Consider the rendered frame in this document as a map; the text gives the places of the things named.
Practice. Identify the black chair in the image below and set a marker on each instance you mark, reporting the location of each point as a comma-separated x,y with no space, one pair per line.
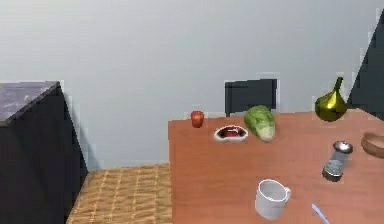
248,95

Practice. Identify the black cabinet with grey top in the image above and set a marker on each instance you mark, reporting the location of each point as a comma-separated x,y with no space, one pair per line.
33,150

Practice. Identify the grey pepper shaker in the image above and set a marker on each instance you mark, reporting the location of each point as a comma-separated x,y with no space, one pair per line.
336,163

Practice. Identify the red apple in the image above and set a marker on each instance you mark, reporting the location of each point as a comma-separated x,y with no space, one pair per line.
197,119

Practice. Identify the green lettuce head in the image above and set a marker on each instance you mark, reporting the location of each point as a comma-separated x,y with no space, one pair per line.
261,122

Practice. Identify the dark grey fridge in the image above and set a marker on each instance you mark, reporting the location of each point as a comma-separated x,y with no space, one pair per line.
371,76

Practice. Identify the yellow-green vase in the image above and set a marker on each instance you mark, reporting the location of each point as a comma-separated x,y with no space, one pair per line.
330,105

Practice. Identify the brown wooden table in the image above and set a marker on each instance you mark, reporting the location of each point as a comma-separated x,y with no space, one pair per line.
213,180

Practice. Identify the pale blue pen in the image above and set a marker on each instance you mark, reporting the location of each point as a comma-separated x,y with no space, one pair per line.
320,213

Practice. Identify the brown wooden bowl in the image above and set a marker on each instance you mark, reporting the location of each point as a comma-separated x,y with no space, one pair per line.
375,145

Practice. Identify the red and white dish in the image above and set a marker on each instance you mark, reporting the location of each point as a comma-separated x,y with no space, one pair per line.
231,134

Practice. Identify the white mug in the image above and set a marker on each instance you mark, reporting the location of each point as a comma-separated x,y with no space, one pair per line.
270,200

